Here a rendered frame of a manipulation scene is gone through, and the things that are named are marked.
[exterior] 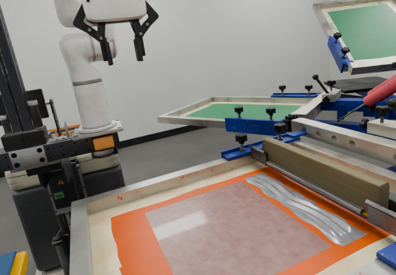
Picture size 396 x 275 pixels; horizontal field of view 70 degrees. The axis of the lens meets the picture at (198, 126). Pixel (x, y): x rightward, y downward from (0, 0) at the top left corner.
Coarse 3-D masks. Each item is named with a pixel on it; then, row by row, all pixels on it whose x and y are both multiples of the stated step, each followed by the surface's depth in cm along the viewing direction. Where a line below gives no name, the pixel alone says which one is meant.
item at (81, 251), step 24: (312, 144) 98; (192, 168) 91; (216, 168) 92; (360, 168) 78; (384, 168) 75; (120, 192) 81; (144, 192) 84; (72, 216) 72; (72, 240) 62; (72, 264) 55; (384, 264) 46
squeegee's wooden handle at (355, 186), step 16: (272, 144) 85; (288, 144) 82; (272, 160) 87; (288, 160) 80; (304, 160) 73; (320, 160) 69; (304, 176) 75; (320, 176) 69; (336, 176) 65; (352, 176) 61; (368, 176) 59; (336, 192) 66; (352, 192) 61; (368, 192) 58; (384, 192) 56
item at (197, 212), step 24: (264, 168) 92; (192, 192) 83; (216, 192) 82; (240, 192) 80; (312, 192) 75; (120, 216) 76; (144, 216) 74; (168, 216) 73; (192, 216) 71; (216, 216) 70; (240, 216) 69; (120, 240) 66; (144, 240) 65; (168, 240) 64
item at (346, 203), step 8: (280, 168) 82; (296, 176) 76; (304, 184) 74; (312, 184) 71; (320, 192) 69; (328, 192) 67; (336, 200) 64; (344, 200) 63; (352, 208) 61; (360, 208) 60
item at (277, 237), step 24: (264, 216) 68; (288, 216) 67; (360, 216) 63; (192, 240) 63; (216, 240) 62; (240, 240) 61; (264, 240) 60; (288, 240) 59; (312, 240) 58; (360, 240) 56; (144, 264) 57; (168, 264) 57; (192, 264) 56; (216, 264) 55; (240, 264) 54; (264, 264) 53; (288, 264) 53; (312, 264) 52
